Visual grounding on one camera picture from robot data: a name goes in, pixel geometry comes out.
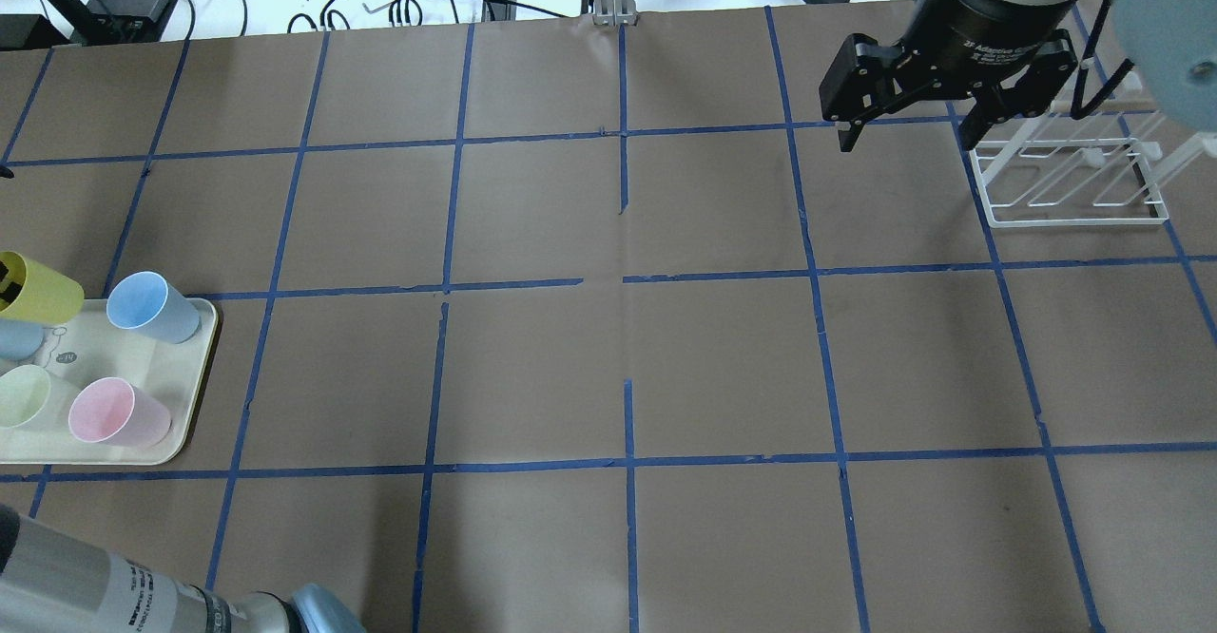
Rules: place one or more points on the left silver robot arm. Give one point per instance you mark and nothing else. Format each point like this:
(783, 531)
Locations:
(55, 583)

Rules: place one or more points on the pink plastic cup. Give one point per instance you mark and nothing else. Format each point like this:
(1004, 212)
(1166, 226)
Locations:
(113, 411)

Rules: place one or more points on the white wire cup rack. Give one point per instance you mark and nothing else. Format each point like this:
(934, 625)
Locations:
(1111, 168)

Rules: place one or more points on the light blue cup front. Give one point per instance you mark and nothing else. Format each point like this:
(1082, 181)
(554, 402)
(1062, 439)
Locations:
(20, 339)

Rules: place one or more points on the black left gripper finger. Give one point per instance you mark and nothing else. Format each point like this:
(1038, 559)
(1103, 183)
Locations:
(12, 277)

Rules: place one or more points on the light blue cup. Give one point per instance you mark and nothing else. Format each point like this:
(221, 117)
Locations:
(20, 339)
(146, 304)

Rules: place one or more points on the pale green plastic cup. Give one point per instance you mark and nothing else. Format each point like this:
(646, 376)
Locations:
(35, 400)

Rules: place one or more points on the light blue cup rear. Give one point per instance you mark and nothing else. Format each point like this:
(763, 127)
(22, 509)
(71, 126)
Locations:
(146, 304)

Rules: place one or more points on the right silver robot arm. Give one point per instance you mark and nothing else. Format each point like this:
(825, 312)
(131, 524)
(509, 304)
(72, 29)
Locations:
(1171, 44)

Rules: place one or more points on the yellow plastic cup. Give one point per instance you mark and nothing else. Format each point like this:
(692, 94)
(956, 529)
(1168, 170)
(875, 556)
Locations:
(48, 297)

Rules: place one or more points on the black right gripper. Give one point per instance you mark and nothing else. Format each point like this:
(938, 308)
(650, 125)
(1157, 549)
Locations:
(975, 17)

